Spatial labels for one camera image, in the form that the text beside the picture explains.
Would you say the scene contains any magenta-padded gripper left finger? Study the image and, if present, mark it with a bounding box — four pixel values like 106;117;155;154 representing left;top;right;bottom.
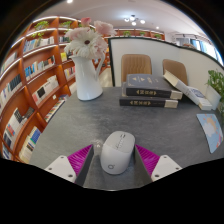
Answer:
44;143;95;187

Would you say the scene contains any window with curtains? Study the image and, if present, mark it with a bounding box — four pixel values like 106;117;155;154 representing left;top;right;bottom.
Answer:
173;33;222;65

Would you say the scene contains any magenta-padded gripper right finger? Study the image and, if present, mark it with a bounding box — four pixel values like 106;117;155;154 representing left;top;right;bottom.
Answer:
133;144;184;184

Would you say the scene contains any thick white book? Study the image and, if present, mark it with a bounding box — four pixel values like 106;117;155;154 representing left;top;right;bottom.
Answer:
162;69;201;101

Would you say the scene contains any tall wooden bookshelf unit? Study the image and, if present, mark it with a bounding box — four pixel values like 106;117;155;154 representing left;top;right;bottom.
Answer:
0;15;111;164

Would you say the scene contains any white jug vase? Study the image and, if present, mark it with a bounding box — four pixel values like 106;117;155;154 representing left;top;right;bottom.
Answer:
71;54;106;102

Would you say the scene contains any thick dark grey book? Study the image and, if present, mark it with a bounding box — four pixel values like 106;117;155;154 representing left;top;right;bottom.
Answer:
124;73;184;100
119;83;179;109

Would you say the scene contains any green plant in white pot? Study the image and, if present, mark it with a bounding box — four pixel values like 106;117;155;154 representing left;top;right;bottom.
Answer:
204;69;224;118

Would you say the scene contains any light blue printed mouse pad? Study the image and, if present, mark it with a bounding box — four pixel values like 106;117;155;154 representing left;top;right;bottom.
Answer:
195;113;224;154

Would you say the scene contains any wooden wall shelf with plants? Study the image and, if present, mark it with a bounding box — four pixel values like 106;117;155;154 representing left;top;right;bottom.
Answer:
111;28;166;41

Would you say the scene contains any white computer mouse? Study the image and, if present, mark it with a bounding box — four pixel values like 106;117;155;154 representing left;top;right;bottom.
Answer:
99;130;137;176

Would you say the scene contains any ceiling lamp with round bulbs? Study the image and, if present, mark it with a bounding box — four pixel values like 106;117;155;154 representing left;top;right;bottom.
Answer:
123;14;147;27

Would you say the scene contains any tan upholstered chair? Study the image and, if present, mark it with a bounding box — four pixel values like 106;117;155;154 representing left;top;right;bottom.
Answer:
120;53;153;84
161;58;189;86

